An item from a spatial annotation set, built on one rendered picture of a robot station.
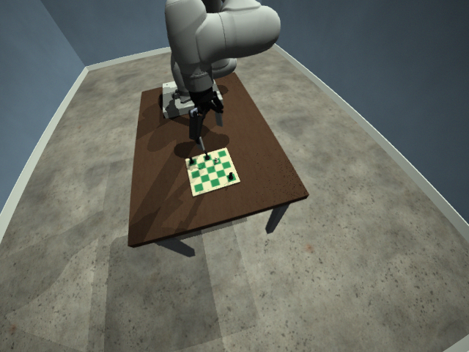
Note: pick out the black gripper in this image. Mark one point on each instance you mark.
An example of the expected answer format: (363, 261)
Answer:
(199, 99)

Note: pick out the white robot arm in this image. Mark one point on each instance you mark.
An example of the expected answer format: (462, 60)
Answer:
(199, 36)

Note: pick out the green and cream chessboard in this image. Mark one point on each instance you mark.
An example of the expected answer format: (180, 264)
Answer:
(207, 175)

